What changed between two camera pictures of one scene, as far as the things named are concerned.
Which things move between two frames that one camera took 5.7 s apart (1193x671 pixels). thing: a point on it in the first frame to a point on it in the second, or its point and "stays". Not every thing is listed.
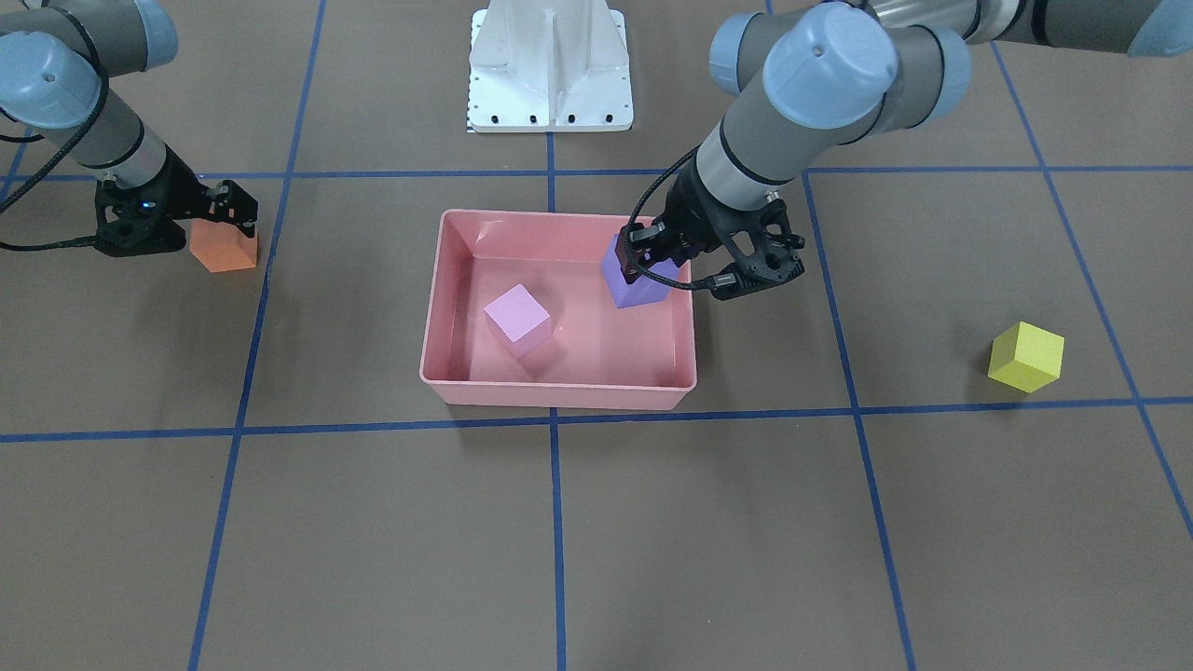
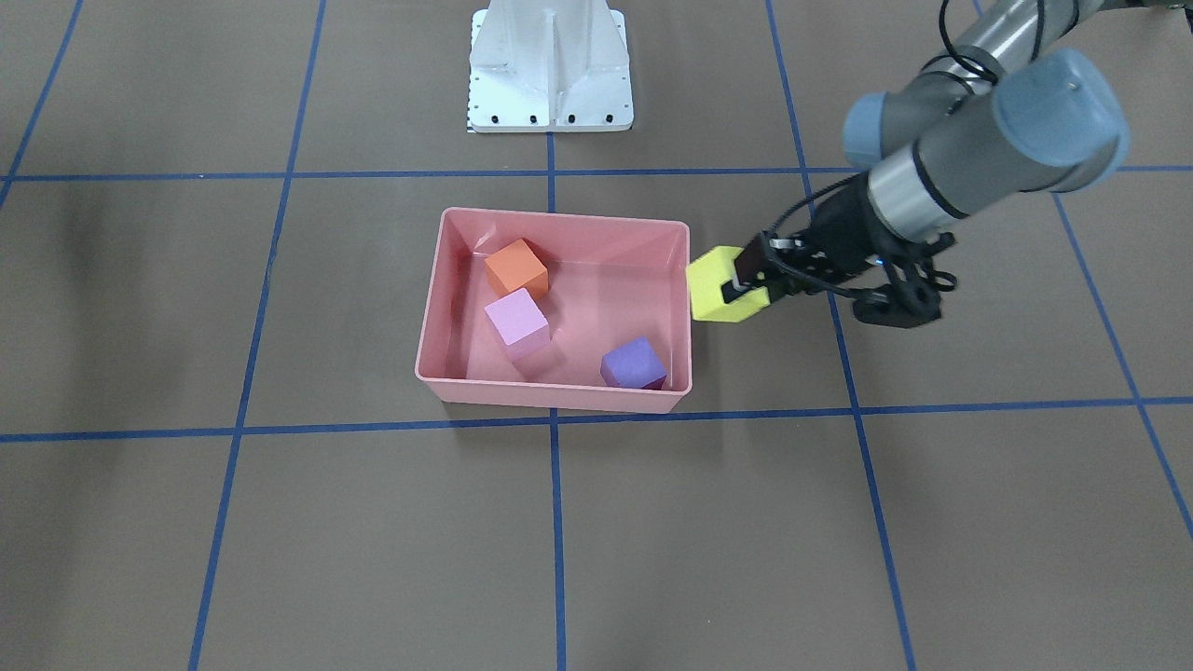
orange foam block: x=222 y=246 to x=517 y=267
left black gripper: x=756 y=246 to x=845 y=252
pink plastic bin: x=517 y=312 stays
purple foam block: x=641 y=290 to x=634 y=364
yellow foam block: x=1026 y=357 to x=706 y=275
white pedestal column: x=549 y=65 stays
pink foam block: x=519 y=320 stays
